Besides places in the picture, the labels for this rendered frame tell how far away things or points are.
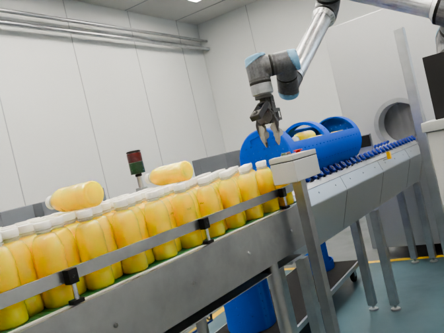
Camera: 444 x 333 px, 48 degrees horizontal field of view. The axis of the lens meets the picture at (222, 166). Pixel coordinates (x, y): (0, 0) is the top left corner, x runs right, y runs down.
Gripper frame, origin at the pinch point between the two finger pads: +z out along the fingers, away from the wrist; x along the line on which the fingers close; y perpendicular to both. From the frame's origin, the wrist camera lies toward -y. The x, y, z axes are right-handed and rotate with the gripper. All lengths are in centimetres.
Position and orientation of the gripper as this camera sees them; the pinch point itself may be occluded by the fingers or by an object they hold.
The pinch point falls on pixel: (271, 143)
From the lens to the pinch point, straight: 206.7
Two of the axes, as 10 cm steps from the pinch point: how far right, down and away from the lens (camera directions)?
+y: 5.7, -1.5, 8.1
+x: -7.9, 1.7, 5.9
